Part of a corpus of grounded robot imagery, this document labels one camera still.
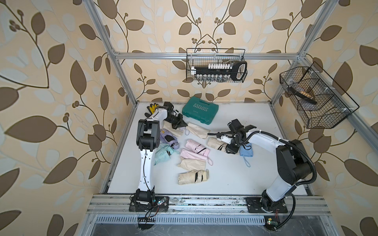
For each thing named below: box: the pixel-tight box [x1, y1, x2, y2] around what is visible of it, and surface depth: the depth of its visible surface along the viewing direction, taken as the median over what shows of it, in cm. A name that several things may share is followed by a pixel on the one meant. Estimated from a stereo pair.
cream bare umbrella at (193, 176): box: [177, 169, 210, 185], surface depth 81 cm
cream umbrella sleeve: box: [177, 158, 207, 172], surface depth 87 cm
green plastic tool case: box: [182, 96, 220, 125], surface depth 112 cm
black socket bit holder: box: [190, 60, 248, 83], surface depth 87 cm
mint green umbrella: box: [153, 143, 180, 166], surface depth 91 cm
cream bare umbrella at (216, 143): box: [206, 137, 228, 152], surface depth 95 cm
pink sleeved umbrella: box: [185, 139, 211, 157], surface depth 93 cm
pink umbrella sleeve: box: [180, 148, 214, 167], surface depth 91 cm
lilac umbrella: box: [159, 128, 180, 150], surface depth 98 cm
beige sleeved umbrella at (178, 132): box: [162, 119, 185, 138], surface depth 102 cm
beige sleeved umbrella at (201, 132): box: [185, 122, 211, 139], surface depth 104 cm
